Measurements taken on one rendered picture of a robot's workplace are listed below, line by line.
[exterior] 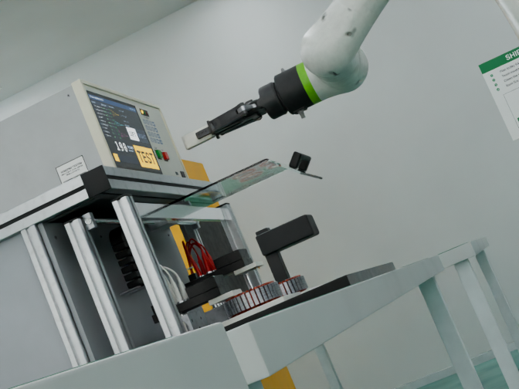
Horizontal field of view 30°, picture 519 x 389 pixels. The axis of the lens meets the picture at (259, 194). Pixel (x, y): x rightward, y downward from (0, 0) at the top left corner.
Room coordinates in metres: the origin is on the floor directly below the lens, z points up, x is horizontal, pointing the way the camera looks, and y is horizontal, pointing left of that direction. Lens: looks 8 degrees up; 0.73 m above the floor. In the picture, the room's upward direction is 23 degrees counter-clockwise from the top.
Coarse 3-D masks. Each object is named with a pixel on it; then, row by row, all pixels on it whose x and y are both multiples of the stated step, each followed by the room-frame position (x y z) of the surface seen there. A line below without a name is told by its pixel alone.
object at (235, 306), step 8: (256, 288) 1.81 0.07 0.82; (264, 288) 1.81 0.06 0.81; (272, 288) 1.82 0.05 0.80; (232, 296) 1.82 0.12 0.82; (240, 296) 1.81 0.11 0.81; (248, 296) 1.80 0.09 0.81; (256, 296) 1.81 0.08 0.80; (264, 296) 1.81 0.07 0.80; (272, 296) 1.82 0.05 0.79; (224, 304) 1.84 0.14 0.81; (232, 304) 1.82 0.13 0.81; (240, 304) 1.81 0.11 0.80; (248, 304) 1.81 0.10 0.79; (256, 304) 1.80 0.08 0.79; (232, 312) 1.82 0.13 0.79; (240, 312) 1.82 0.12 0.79
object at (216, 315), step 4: (216, 308) 2.09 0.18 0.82; (220, 308) 2.09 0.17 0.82; (208, 312) 2.10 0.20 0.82; (212, 312) 2.09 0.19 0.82; (216, 312) 2.09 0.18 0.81; (220, 312) 2.09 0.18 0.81; (224, 312) 2.09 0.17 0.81; (208, 316) 2.10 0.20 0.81; (212, 316) 2.09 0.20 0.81; (216, 316) 2.09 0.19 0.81; (220, 316) 2.09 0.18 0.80; (224, 316) 2.09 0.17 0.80; (208, 320) 2.10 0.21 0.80; (212, 320) 2.09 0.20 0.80; (216, 320) 2.09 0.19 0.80; (220, 320) 2.09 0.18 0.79; (224, 320) 2.09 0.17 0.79
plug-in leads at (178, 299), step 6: (162, 270) 1.90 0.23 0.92; (168, 282) 1.91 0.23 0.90; (174, 282) 1.86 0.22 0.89; (180, 282) 1.88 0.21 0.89; (174, 288) 1.86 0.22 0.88; (180, 288) 1.88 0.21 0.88; (174, 294) 1.90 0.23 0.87; (180, 294) 1.86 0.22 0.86; (186, 294) 1.88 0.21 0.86; (174, 300) 1.90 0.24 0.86; (180, 300) 1.86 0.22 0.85
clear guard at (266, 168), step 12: (252, 168) 2.01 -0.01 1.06; (264, 168) 2.08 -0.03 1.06; (276, 168) 2.15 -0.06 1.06; (288, 168) 1.98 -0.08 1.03; (228, 180) 2.03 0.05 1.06; (240, 180) 2.10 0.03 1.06; (252, 180) 2.17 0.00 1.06; (192, 192) 2.03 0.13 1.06; (204, 192) 2.06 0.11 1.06; (216, 192) 2.13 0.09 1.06; (228, 192) 2.20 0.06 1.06; (168, 204) 2.04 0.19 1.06; (180, 204) 2.08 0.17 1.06; (192, 204) 2.15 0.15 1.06; (204, 204) 2.22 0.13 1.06
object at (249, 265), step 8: (224, 256) 2.08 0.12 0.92; (232, 256) 2.08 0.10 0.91; (240, 256) 2.08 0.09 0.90; (248, 256) 2.13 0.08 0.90; (216, 264) 2.09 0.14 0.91; (224, 264) 2.08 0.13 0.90; (232, 264) 2.08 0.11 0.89; (240, 264) 2.07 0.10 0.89; (248, 264) 2.10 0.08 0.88; (256, 264) 2.08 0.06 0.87; (216, 272) 2.09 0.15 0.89; (224, 272) 2.08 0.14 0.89; (232, 272) 2.12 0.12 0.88; (240, 272) 2.08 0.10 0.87; (200, 280) 2.10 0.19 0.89; (216, 304) 2.11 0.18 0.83
